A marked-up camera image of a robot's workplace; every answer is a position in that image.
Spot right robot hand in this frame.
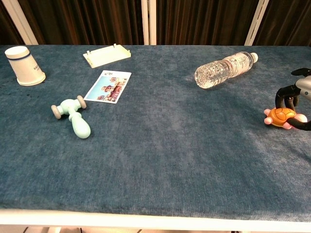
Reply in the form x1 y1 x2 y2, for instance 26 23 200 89
275 68 311 132

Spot orange toy turtle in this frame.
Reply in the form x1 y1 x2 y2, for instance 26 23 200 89
263 107 308 130

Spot light blue toy hammer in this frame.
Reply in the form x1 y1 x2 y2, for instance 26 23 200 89
51 95 91 139

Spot clear plastic water bottle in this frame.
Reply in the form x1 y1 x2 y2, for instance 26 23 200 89
194 51 259 89

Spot blue table cloth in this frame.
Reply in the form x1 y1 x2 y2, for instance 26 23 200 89
0 44 311 223

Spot picture card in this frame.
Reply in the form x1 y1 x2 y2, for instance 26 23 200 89
83 70 132 104

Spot dark curtain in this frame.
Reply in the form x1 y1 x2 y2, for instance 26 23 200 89
0 0 311 46

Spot white paper cup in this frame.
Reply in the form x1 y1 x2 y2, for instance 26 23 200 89
4 46 47 87

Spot white frame post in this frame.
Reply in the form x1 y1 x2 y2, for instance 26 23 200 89
1 0 39 45
141 0 157 46
244 0 270 46

